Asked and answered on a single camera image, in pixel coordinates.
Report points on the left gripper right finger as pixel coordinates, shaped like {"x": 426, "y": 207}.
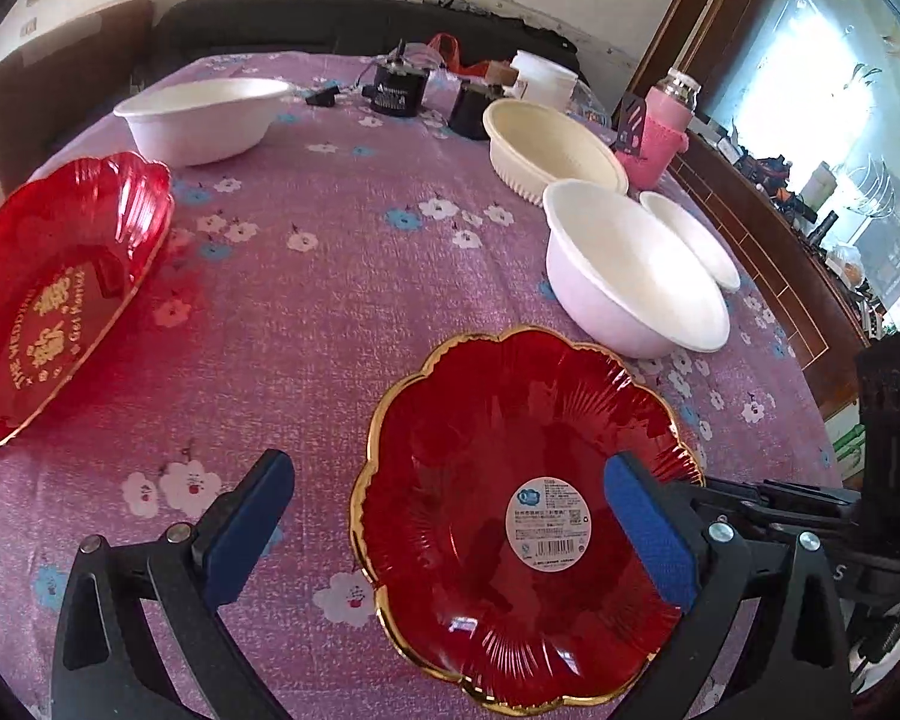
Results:
{"x": 794, "y": 662}

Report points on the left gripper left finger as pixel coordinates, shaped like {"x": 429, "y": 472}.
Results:
{"x": 106, "y": 662}

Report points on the red gold-rimmed flower plate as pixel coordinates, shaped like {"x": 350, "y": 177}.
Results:
{"x": 480, "y": 521}

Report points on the red wedding plate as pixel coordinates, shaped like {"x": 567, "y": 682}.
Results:
{"x": 75, "y": 247}

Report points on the large white bowl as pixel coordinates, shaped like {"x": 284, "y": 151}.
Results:
{"x": 625, "y": 278}

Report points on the cream ribbed bowl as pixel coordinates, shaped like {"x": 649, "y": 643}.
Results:
{"x": 532, "y": 146}

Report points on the wooden cabinet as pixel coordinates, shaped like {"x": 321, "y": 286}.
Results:
{"x": 822, "y": 328}

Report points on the purple floral tablecloth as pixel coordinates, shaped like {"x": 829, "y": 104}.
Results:
{"x": 297, "y": 283}

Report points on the small white bowl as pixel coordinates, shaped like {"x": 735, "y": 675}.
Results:
{"x": 701, "y": 242}

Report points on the pink sleeved thermos bottle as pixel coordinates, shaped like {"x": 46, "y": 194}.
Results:
{"x": 671, "y": 104}

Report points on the maroon armchair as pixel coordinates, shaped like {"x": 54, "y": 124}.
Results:
{"x": 60, "y": 83}

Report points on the black power plug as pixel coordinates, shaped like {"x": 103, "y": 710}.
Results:
{"x": 322, "y": 97}

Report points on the black cylindrical motor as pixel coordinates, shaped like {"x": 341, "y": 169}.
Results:
{"x": 398, "y": 86}

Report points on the black sofa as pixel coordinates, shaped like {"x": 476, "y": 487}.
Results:
{"x": 199, "y": 28}

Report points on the white plastic jar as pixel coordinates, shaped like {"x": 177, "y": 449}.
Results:
{"x": 542, "y": 81}

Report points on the red plastic bag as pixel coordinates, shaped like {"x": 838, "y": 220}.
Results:
{"x": 449, "y": 50}

